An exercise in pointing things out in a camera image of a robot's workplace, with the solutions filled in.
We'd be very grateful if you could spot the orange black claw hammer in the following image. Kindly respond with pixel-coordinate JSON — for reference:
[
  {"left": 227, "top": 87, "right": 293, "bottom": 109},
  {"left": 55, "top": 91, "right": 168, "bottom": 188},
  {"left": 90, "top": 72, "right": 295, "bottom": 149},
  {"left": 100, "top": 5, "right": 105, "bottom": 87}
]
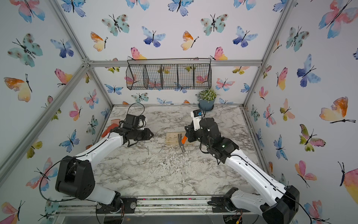
[{"left": 178, "top": 133, "right": 187, "bottom": 153}]

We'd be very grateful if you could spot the wooden block with nails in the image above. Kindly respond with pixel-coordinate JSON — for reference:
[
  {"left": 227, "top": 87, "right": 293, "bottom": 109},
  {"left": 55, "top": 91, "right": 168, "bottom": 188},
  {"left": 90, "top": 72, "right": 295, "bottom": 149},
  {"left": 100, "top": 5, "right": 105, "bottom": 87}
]
[{"left": 165, "top": 132, "right": 185, "bottom": 146}]

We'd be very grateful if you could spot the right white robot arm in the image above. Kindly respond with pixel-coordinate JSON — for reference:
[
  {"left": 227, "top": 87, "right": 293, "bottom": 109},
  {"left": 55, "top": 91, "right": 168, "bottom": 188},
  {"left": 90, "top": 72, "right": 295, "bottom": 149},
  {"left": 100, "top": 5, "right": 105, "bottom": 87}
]
[{"left": 185, "top": 118, "right": 300, "bottom": 224}]

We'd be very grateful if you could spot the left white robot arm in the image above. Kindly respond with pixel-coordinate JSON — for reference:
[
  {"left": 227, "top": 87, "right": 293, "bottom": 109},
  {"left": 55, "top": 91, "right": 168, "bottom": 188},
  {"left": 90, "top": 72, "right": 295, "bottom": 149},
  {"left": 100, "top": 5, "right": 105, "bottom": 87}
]
[{"left": 55, "top": 114, "right": 154, "bottom": 206}]

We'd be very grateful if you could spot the red work glove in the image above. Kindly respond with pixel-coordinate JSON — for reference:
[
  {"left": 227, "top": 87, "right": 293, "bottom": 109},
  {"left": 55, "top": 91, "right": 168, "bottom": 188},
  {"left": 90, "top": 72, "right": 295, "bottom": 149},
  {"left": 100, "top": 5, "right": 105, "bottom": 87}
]
[{"left": 101, "top": 119, "right": 121, "bottom": 138}]

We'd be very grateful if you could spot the potted green plant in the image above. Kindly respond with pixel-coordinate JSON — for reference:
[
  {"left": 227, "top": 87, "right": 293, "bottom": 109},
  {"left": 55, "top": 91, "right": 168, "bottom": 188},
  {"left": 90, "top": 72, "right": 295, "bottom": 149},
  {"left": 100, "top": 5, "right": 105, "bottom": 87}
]
[{"left": 198, "top": 89, "right": 217, "bottom": 112}]

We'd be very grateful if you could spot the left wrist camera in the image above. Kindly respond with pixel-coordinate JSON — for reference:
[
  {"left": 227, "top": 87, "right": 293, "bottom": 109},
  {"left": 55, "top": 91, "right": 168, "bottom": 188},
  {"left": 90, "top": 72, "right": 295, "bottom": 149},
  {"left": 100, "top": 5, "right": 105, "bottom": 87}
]
[{"left": 139, "top": 115, "right": 146, "bottom": 128}]

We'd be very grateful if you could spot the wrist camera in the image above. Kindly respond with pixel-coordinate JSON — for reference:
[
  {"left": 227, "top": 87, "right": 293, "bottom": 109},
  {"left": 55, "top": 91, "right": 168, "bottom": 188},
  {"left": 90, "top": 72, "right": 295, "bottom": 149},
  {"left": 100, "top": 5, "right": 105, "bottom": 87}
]
[
  {"left": 191, "top": 109, "right": 203, "bottom": 131},
  {"left": 139, "top": 115, "right": 146, "bottom": 128}
]

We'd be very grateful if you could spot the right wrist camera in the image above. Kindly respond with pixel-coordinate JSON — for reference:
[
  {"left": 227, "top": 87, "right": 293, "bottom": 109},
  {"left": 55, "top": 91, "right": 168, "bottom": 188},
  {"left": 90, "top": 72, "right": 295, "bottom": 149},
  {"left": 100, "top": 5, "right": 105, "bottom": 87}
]
[{"left": 191, "top": 109, "right": 203, "bottom": 131}]

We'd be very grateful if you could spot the black wire wall basket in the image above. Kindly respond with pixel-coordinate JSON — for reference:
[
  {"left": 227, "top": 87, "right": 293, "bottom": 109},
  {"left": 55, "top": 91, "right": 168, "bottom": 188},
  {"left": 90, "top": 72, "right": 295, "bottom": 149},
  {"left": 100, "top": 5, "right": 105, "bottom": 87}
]
[{"left": 125, "top": 58, "right": 212, "bottom": 93}]

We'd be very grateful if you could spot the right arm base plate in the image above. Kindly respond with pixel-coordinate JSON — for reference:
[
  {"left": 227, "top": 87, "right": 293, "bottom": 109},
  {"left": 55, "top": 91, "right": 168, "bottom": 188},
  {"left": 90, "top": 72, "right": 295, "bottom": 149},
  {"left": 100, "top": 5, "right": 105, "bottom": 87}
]
[{"left": 207, "top": 196, "right": 249, "bottom": 213}]

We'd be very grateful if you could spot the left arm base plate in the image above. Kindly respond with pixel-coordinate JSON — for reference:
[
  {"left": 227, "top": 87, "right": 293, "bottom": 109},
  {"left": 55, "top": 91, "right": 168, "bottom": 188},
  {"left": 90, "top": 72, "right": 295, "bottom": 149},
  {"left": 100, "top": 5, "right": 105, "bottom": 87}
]
[{"left": 96, "top": 197, "right": 138, "bottom": 214}]

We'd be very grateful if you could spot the aluminium front rail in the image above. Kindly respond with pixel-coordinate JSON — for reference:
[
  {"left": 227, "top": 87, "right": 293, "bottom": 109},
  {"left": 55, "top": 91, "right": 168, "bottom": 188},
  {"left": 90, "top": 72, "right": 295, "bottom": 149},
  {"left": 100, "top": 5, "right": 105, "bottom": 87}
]
[{"left": 54, "top": 195, "right": 291, "bottom": 217}]

